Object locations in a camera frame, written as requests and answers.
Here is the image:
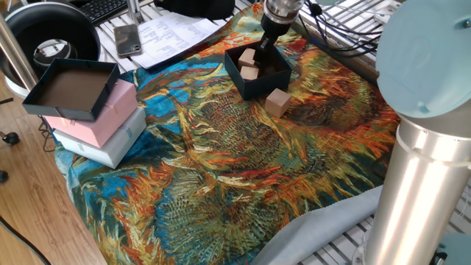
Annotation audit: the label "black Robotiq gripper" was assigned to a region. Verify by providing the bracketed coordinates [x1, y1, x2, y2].
[257, 14, 296, 62]

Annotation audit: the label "light wooden cube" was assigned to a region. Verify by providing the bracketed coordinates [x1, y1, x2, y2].
[239, 65, 260, 81]
[238, 47, 258, 68]
[264, 88, 292, 119]

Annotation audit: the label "dark blue gift box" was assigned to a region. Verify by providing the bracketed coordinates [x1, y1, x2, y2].
[224, 39, 294, 102]

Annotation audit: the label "pink gift box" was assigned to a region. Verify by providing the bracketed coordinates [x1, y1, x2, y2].
[43, 78, 139, 149]

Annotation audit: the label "white gift box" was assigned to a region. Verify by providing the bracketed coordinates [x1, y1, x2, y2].
[52, 105, 147, 169]

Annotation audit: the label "dark blue gift box lid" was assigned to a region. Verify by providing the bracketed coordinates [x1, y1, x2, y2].
[21, 57, 121, 122]

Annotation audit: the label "printed white paper sheet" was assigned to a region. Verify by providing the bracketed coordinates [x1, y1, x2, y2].
[130, 12, 222, 70]

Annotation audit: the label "sunflower painting print cloth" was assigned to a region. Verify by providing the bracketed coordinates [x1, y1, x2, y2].
[54, 2, 402, 265]

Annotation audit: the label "silver metal plate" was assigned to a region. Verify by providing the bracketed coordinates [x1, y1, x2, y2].
[373, 0, 402, 25]

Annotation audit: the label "dark smartphone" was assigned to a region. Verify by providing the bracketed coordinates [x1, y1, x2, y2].
[113, 23, 143, 58]

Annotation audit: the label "black computer keyboard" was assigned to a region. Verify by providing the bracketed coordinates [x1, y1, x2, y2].
[79, 0, 128, 26]

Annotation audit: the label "black round bin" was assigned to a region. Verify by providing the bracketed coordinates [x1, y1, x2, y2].
[0, 1, 102, 99]

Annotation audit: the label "silver metal pole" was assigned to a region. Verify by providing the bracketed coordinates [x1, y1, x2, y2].
[0, 14, 40, 91]

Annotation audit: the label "black cable bundle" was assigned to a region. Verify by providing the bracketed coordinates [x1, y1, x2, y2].
[300, 0, 383, 58]

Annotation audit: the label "silver metal post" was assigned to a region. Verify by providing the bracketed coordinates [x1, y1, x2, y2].
[127, 0, 145, 25]

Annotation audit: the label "thin black wires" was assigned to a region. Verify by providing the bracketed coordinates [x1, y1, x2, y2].
[38, 116, 56, 152]

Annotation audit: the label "black floor cable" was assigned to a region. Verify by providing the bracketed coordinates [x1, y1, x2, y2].
[0, 215, 52, 265]

